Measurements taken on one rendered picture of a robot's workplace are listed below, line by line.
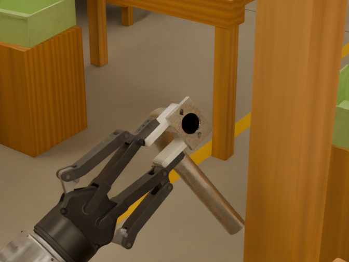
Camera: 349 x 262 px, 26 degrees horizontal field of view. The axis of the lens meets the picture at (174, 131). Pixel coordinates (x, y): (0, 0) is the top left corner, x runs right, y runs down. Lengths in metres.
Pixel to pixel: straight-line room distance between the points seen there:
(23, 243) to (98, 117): 3.71
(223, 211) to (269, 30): 0.28
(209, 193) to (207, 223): 2.49
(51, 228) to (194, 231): 2.68
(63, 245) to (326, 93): 0.44
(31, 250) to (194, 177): 0.31
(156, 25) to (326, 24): 5.04
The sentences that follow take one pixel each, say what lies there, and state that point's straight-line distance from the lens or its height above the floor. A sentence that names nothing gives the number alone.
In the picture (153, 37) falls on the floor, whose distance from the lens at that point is 5.79.
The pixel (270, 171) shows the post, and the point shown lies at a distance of 1.12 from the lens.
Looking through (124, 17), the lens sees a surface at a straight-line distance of 6.02.
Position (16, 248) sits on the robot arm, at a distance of 0.89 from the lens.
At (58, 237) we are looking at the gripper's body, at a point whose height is 1.54.
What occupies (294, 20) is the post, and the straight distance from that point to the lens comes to 1.01.
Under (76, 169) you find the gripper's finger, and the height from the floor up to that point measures 1.60.
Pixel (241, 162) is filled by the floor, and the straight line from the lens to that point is 4.10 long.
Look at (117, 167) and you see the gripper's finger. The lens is 0.91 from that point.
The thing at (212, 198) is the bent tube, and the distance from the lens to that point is 1.11.
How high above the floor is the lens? 2.05
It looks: 28 degrees down
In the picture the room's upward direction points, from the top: straight up
